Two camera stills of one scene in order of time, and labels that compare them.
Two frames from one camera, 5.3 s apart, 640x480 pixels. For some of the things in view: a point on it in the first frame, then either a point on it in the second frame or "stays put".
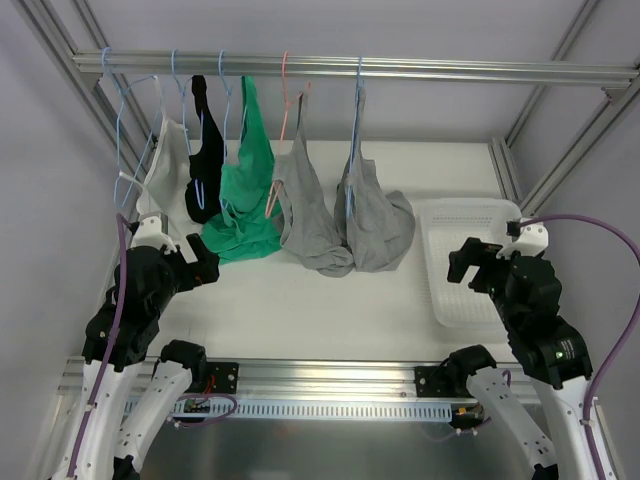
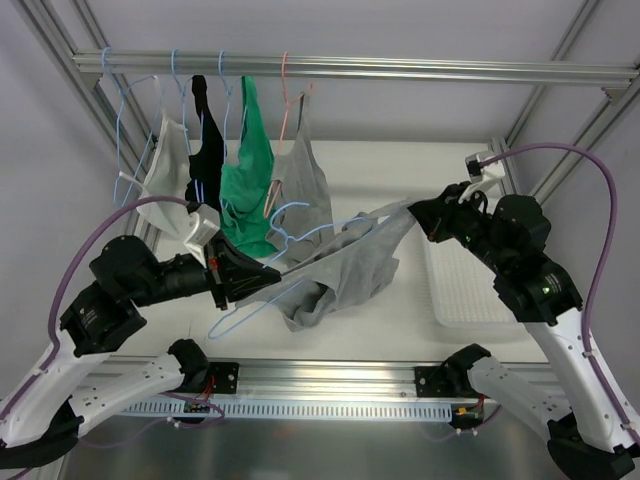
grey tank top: x=306 y=203 stays put
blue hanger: x=354 y=137 -> x=284 y=245
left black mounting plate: x=226 y=376 stays put
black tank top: x=205 y=168 stays put
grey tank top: x=376 y=227 -> x=352 y=265
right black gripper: x=477 y=267 -> x=441 y=220
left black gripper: x=189 y=267 -> x=216 y=276
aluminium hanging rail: x=355 y=69 stays put
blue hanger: x=108 y=73 stays put
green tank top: x=248 y=196 stays put
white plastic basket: x=447 y=223 stays put
